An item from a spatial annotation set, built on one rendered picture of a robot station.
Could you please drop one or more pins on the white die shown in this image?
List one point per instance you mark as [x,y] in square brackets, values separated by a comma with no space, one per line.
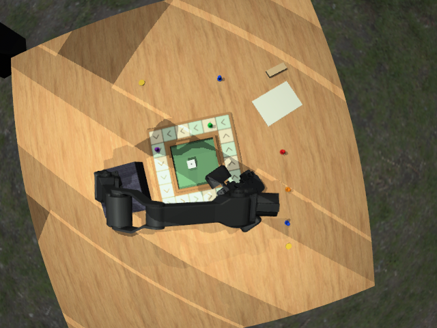
[191,163]

